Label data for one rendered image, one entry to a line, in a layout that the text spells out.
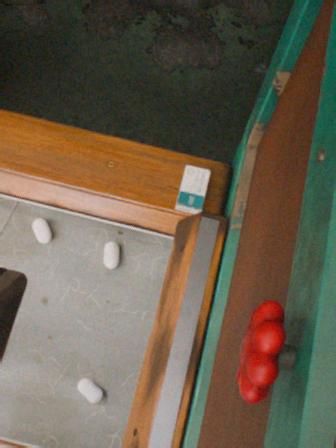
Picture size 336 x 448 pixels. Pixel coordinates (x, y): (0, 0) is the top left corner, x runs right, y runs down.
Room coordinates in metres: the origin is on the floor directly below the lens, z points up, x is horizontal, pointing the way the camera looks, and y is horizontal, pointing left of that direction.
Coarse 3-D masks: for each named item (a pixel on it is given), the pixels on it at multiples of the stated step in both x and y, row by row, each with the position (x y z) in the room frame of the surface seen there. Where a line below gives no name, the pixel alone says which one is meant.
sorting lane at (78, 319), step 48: (0, 240) 0.21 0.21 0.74; (96, 240) 0.24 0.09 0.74; (144, 240) 0.25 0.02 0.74; (48, 288) 0.16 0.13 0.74; (96, 288) 0.18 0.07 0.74; (144, 288) 0.19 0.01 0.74; (48, 336) 0.10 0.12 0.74; (96, 336) 0.12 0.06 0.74; (144, 336) 0.13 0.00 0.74; (0, 384) 0.03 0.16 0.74; (48, 384) 0.05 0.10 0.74; (96, 384) 0.06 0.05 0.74; (0, 432) -0.02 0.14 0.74; (48, 432) -0.01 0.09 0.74; (96, 432) 0.00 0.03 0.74
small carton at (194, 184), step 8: (192, 168) 0.35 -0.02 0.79; (200, 168) 0.36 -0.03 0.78; (184, 176) 0.34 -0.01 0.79; (192, 176) 0.34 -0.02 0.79; (200, 176) 0.34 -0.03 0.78; (208, 176) 0.35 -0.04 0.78; (184, 184) 0.33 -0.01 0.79; (192, 184) 0.33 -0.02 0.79; (200, 184) 0.33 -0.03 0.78; (184, 192) 0.32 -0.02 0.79; (192, 192) 0.32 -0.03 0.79; (200, 192) 0.32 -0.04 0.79; (184, 200) 0.30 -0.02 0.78; (192, 200) 0.31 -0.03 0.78; (200, 200) 0.31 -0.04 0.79; (176, 208) 0.30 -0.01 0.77; (184, 208) 0.30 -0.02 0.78; (192, 208) 0.30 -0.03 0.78; (200, 208) 0.30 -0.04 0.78
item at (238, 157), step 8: (248, 128) 0.40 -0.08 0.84; (240, 144) 0.41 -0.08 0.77; (240, 152) 0.37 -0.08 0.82; (240, 160) 0.35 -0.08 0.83; (232, 176) 0.37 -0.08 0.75; (232, 184) 0.35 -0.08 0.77; (232, 192) 0.31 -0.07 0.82; (232, 200) 0.30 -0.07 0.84; (216, 280) 0.19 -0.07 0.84; (192, 392) 0.06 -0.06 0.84
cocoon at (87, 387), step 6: (84, 378) 0.06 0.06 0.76; (78, 384) 0.05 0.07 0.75; (84, 384) 0.05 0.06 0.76; (90, 384) 0.05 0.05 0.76; (84, 390) 0.05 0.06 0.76; (90, 390) 0.05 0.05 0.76; (96, 390) 0.05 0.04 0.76; (90, 396) 0.04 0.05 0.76; (96, 396) 0.04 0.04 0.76; (102, 396) 0.04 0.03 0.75; (96, 402) 0.04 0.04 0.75
